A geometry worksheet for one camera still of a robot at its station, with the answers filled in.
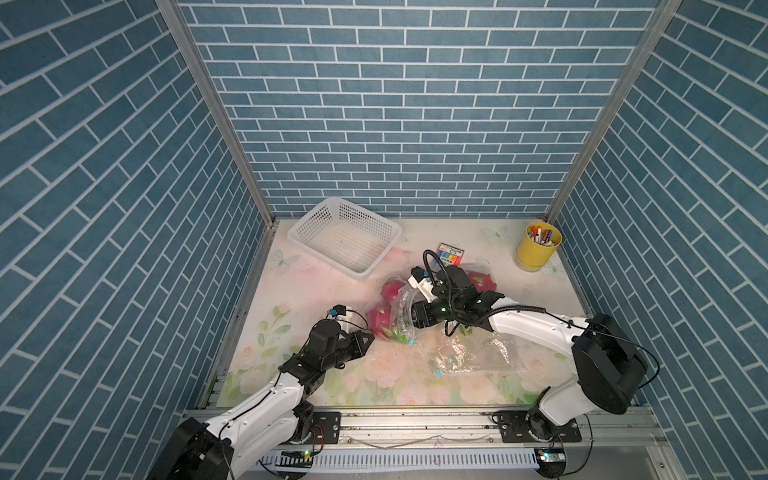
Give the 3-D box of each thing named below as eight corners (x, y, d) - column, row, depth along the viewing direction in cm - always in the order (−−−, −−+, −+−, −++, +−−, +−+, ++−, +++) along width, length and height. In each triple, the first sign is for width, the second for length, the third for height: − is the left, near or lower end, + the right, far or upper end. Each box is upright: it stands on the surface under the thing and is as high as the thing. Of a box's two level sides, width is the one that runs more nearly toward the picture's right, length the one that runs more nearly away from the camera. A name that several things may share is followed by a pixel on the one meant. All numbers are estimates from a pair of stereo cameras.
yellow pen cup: (517, 271, 107) (531, 247, 96) (509, 246, 115) (521, 221, 104) (550, 271, 107) (567, 247, 96) (540, 246, 115) (554, 221, 104)
